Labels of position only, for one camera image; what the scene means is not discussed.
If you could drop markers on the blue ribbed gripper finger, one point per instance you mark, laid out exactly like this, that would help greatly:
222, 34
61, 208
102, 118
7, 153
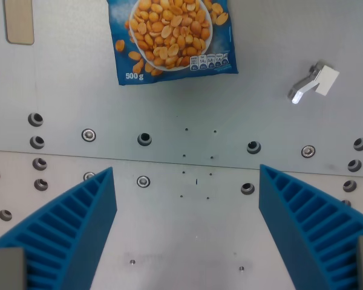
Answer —
78, 229
302, 223

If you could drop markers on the blue peanut bag 500 g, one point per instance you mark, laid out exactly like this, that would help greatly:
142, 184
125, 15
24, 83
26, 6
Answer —
172, 39

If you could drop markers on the silver metal clamp bracket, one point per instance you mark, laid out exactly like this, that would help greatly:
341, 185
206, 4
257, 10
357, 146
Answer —
319, 80

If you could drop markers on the beige rounded wooden insert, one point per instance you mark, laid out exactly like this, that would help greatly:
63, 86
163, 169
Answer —
19, 21

